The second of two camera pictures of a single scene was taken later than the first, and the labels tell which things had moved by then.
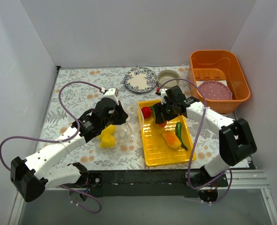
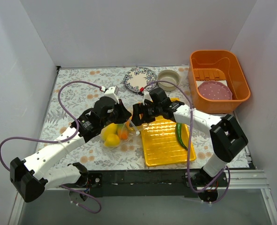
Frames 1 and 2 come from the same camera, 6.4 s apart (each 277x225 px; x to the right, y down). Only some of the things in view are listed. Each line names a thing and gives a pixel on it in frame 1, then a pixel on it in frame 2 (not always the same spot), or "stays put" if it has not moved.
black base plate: [163, 183] stays put
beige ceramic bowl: [164, 76] stays put
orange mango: [172, 140] -> [127, 125]
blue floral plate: [140, 79] stays put
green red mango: [162, 124] -> [120, 127]
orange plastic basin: [217, 75] stays put
